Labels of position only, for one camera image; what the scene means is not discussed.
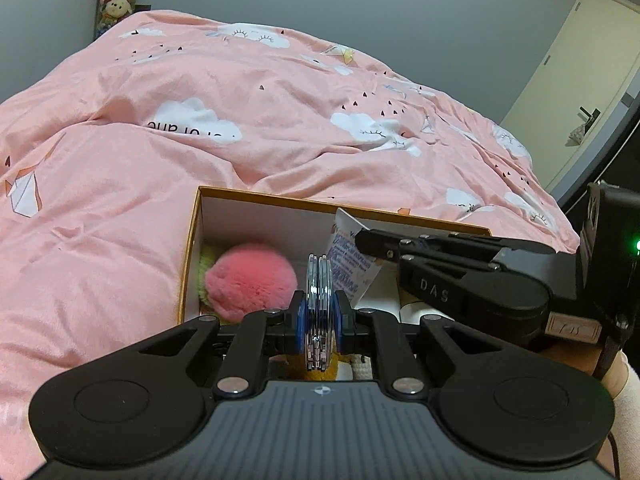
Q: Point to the orange cardboard box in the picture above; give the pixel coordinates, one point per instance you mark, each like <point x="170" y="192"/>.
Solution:
<point x="240" y="220"/>

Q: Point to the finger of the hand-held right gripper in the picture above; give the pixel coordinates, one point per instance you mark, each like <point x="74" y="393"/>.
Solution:
<point x="450" y="241"/>
<point x="460" y="259"/>

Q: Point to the round silver badges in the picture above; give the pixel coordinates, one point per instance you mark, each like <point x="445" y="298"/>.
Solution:
<point x="318" y="300"/>

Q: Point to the cream door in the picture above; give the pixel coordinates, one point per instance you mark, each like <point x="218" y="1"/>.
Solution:
<point x="575" y="75"/>

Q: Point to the pink fluffy pompom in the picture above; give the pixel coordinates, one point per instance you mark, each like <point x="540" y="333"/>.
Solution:
<point x="250" y="280"/>

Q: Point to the white printed packet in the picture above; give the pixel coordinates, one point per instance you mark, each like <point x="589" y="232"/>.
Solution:
<point x="350" y="265"/>

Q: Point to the row of small plush toys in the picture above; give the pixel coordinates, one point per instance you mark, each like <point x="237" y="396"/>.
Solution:
<point x="117" y="7"/>

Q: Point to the person's right forearm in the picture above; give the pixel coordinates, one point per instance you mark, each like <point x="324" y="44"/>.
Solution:
<point x="627" y="410"/>

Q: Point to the pink cloud-print blanket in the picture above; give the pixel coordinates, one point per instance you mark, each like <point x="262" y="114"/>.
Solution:
<point x="150" y="210"/>

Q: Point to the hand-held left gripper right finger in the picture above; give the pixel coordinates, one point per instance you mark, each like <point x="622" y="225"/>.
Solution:
<point x="341" y="325"/>

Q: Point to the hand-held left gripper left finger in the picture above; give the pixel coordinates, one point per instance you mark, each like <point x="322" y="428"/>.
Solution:
<point x="300" y="325"/>

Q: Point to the green yellow crochet toy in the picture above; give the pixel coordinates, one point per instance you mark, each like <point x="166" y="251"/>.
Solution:
<point x="206" y="272"/>

